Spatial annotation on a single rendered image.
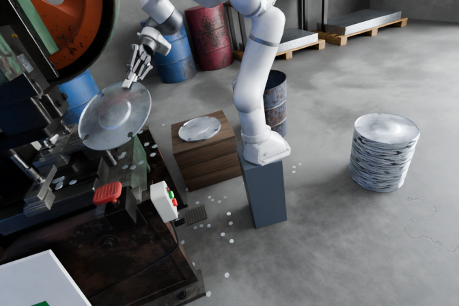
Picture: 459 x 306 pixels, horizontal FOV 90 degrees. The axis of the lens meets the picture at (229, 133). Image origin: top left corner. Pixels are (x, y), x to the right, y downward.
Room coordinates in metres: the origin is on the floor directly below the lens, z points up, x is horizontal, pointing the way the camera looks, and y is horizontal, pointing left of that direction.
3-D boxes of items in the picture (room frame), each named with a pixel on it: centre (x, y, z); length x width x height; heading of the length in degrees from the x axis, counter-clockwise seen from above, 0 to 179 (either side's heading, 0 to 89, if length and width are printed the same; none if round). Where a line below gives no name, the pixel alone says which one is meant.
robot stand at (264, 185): (0.85, -0.11, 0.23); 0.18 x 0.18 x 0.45; 3
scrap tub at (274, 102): (1.66, -0.31, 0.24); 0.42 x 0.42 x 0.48
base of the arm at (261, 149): (0.86, -0.15, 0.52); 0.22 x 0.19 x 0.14; 93
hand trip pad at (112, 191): (0.47, 0.36, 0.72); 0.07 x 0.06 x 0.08; 100
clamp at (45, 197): (0.59, 0.61, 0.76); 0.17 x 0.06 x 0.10; 10
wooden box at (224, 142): (1.36, 0.19, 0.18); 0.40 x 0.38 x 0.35; 97
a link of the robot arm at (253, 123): (0.89, -0.12, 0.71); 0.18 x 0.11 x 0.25; 167
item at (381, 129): (0.94, -0.82, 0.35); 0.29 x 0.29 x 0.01
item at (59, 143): (0.76, 0.64, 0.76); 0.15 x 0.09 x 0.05; 10
